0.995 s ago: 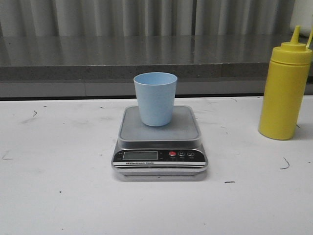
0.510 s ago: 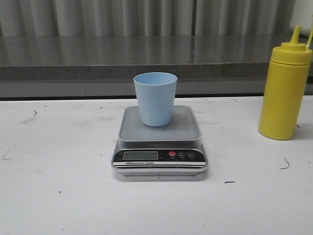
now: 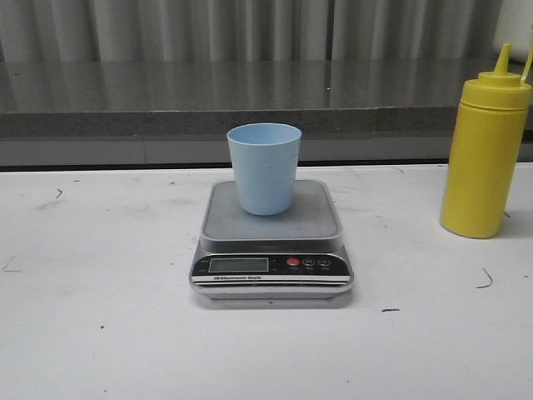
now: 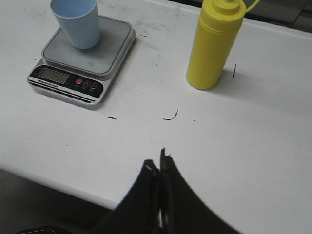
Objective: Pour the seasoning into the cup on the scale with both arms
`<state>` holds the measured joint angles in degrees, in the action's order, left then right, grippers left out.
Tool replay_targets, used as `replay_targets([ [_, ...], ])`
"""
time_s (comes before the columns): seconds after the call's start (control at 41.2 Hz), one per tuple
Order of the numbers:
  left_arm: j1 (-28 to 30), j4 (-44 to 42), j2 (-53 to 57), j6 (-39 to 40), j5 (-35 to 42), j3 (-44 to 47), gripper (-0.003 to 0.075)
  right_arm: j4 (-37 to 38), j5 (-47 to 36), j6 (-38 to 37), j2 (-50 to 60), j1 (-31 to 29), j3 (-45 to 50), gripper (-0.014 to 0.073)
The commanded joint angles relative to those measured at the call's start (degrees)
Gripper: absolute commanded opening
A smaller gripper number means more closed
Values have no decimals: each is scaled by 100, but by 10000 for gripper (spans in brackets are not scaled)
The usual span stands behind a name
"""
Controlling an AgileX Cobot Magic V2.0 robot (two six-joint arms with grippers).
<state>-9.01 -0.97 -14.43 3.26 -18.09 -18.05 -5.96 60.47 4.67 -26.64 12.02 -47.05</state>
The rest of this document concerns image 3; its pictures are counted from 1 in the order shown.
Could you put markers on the light blue plastic cup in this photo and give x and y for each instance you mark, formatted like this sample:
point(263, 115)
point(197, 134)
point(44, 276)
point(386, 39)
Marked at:
point(264, 158)

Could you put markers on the yellow squeeze bottle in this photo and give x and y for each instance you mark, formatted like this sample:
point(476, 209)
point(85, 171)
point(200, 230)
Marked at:
point(490, 122)

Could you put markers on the silver digital kitchen scale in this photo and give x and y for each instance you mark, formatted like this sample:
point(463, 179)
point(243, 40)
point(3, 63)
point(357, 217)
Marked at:
point(298, 254)

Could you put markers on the grey steel counter shelf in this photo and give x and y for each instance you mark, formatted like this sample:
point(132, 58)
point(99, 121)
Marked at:
point(150, 114)

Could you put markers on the white container in background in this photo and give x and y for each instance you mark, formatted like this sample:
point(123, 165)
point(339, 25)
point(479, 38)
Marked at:
point(514, 26)

